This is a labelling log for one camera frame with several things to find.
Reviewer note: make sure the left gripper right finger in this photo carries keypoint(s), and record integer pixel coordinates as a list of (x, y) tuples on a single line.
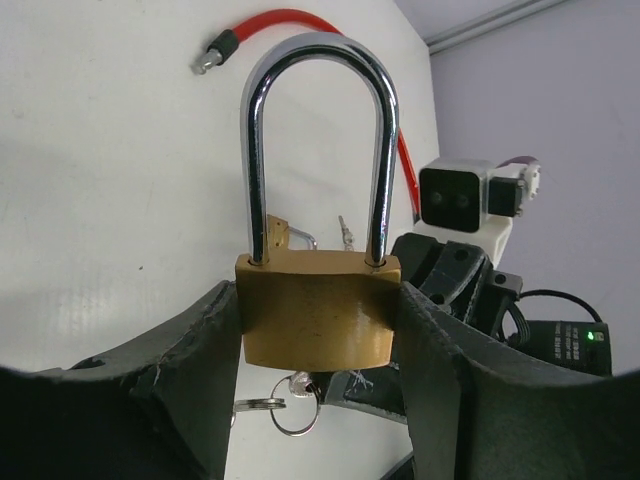
[(478, 409)]

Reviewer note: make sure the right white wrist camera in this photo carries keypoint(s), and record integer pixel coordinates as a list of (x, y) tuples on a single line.
[(474, 201)]

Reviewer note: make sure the red cable lock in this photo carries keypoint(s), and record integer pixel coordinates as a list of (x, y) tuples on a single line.
[(227, 42)]

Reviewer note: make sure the large brass padlock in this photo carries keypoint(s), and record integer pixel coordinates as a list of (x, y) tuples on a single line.
[(318, 310)]

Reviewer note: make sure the small brass padlock long shackle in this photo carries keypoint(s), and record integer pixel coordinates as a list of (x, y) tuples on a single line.
[(280, 233)]

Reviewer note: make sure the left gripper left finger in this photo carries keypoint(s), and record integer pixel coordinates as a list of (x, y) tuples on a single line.
[(156, 407)]

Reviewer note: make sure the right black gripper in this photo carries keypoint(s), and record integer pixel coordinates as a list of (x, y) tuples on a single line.
[(461, 280)]

